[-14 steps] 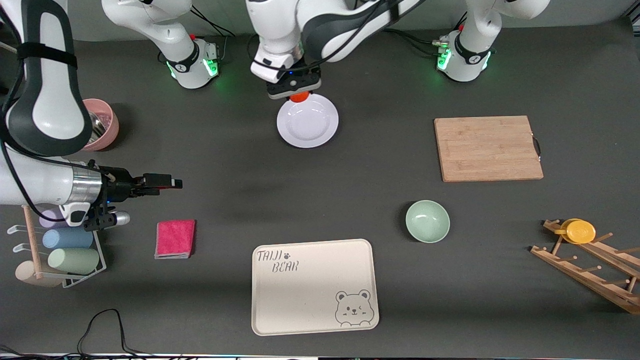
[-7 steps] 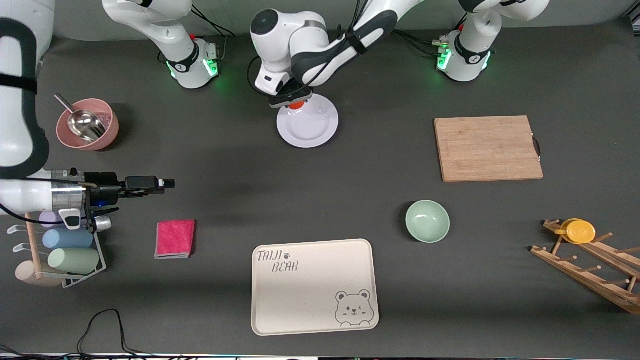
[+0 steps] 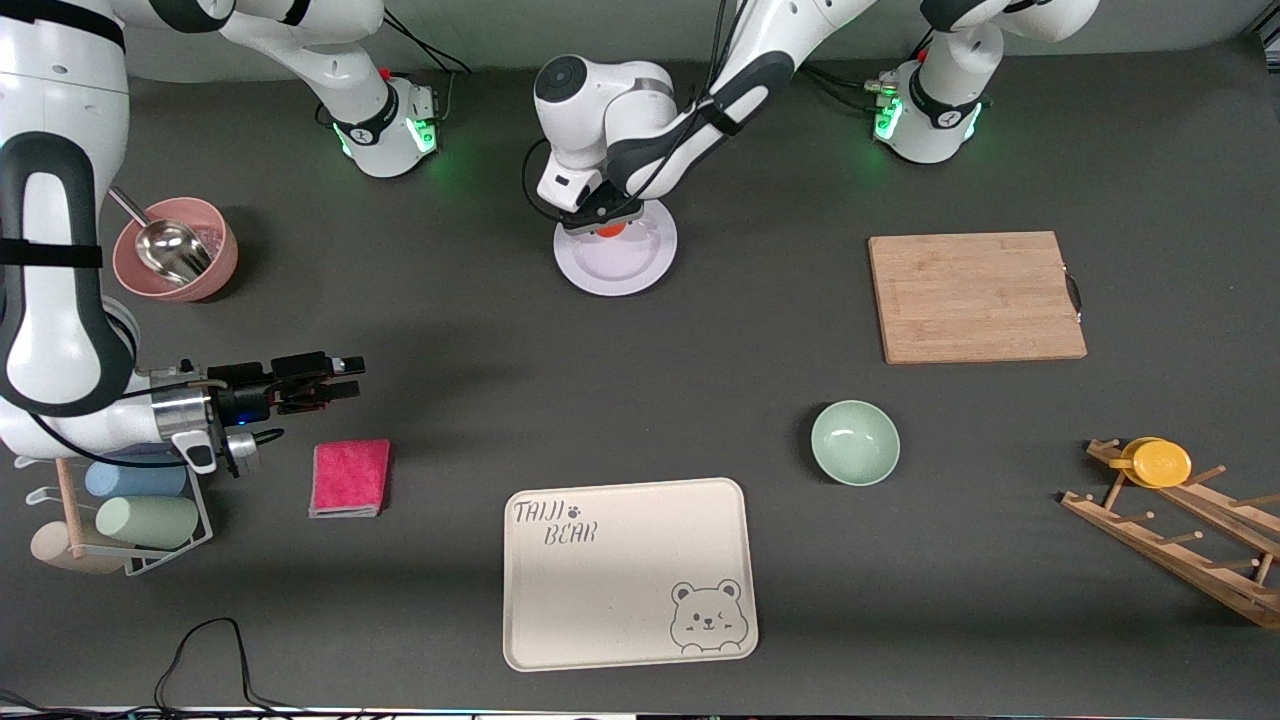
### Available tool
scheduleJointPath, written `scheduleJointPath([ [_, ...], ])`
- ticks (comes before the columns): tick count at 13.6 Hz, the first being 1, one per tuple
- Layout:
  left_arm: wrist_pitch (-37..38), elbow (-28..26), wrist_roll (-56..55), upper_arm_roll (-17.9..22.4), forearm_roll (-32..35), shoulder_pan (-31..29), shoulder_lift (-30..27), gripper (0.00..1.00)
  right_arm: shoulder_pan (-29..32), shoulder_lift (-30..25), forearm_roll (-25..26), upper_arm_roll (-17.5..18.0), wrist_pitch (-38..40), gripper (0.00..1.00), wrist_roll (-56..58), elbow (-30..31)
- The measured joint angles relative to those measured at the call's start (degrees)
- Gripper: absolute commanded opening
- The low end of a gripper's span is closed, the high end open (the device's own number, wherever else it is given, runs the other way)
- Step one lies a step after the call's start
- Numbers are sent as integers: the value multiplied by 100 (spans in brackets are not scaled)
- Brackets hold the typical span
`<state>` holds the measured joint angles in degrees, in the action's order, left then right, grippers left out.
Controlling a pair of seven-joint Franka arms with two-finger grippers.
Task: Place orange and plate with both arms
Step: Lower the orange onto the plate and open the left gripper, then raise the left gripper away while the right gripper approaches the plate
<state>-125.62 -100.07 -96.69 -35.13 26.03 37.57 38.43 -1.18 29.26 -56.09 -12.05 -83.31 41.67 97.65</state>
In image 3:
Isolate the dark grey table mat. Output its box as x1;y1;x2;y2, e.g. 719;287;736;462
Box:
0;35;1280;713

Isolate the cream tray with bear print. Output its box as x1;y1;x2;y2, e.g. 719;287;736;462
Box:
502;477;759;673

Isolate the black right base cable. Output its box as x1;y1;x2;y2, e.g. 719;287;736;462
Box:
372;15;473;131

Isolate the wooden cutting board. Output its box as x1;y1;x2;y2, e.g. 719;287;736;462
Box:
868;231;1089;366

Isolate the pink folded cloth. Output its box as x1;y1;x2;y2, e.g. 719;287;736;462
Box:
308;439;392;519

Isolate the metal scoop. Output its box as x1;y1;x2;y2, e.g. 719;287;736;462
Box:
108;186;215;287

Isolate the white wire cup rack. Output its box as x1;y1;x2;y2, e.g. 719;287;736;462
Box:
14;455;214;578

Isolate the white round plate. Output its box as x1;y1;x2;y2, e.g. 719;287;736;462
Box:
553;195;679;297

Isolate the wooden mug rack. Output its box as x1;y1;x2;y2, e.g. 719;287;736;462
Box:
1060;437;1280;631

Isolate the thin black looped cable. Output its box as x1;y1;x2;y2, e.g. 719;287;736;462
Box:
153;617;301;713

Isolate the blue cup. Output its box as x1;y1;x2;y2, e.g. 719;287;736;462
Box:
84;460;188;500

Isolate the yellow cup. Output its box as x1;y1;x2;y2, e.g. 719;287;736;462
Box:
1108;437;1193;489

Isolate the black base cable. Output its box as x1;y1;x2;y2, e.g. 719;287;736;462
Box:
372;15;473;131
800;62;896;113

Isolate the beige cup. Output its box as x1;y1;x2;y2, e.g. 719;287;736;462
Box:
30;522;126;576

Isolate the black left base cable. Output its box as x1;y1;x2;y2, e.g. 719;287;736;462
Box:
800;62;896;113

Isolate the light green bowl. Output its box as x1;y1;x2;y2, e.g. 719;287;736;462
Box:
810;400;901;488

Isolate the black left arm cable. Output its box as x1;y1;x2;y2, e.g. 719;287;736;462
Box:
520;0;761;226

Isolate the pink bowl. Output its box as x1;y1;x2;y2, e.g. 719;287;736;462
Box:
112;197;240;303

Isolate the green cup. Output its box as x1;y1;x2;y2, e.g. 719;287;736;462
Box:
95;495;200;550

